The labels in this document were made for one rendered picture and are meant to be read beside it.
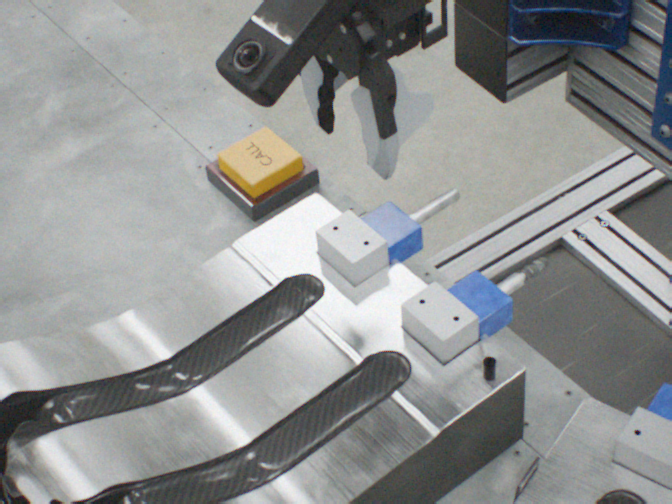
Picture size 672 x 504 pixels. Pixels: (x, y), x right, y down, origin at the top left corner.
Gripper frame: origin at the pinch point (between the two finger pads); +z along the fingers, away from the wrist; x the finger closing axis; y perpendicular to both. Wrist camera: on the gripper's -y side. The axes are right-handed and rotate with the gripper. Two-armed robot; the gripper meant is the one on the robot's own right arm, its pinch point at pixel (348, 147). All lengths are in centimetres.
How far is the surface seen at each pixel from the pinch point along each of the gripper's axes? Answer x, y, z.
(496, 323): -13.0, 3.3, 11.9
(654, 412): -25.8, 7.1, 13.9
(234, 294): 3.6, -10.2, 12.1
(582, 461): -24.8, 0.8, 15.2
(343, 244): -0.5, -1.8, 9.1
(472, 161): 73, 78, 101
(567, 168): 59, 90, 101
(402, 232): -1.7, 3.4, 10.4
